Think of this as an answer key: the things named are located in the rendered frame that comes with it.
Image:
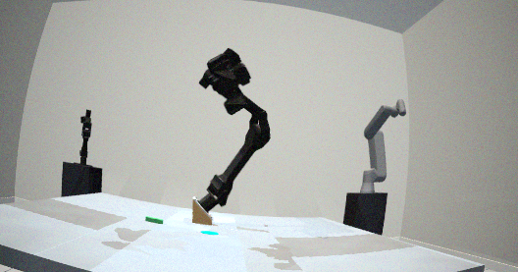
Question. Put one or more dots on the green rectangular post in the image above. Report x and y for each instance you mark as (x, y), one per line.
(155, 220)

